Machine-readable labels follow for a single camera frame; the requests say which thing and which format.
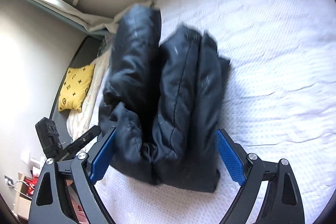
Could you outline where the black padded jacket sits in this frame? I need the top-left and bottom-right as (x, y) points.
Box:
(98, 5), (230, 193)

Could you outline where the black camera box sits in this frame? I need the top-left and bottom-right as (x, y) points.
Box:
(35, 117), (63, 158)

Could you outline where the beige curtain left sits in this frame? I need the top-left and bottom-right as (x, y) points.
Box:
(4, 0), (164, 37)

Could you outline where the yellow patterned pillow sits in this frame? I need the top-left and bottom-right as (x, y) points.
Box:
(58, 64), (95, 112)

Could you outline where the red object on floor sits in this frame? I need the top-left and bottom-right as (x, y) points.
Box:
(24, 176), (39, 197)

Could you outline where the white quilted bed cover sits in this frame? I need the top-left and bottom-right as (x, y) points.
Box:
(86, 0), (336, 224)

